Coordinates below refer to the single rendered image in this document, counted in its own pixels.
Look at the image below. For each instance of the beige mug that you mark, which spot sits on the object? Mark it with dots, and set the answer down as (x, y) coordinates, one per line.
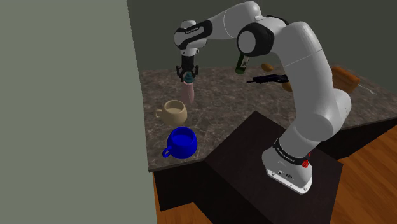
(174, 112)

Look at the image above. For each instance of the dark green bottle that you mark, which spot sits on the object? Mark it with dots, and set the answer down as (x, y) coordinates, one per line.
(242, 64)

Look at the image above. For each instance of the blue mug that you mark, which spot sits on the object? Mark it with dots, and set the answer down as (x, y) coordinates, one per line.
(181, 143)

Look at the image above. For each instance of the brown bread loaf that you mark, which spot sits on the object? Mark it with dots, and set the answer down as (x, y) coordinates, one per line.
(344, 79)

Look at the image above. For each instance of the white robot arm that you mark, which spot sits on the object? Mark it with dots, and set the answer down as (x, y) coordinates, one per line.
(305, 77)

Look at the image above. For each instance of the black kitchen tool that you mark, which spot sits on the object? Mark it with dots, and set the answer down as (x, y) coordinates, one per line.
(269, 78)

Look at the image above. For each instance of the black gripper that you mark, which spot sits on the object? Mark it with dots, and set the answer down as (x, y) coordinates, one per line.
(187, 63)

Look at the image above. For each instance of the silver fork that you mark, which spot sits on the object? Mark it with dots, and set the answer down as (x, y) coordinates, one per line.
(367, 89)

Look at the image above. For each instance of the pink bottle with teal cap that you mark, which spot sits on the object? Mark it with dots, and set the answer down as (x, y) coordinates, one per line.
(188, 91)

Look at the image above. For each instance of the dark robot stand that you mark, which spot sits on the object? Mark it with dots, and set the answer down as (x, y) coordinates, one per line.
(245, 161)

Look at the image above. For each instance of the brown round bread roll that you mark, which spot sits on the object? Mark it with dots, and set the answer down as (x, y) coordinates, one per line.
(267, 67)
(287, 86)

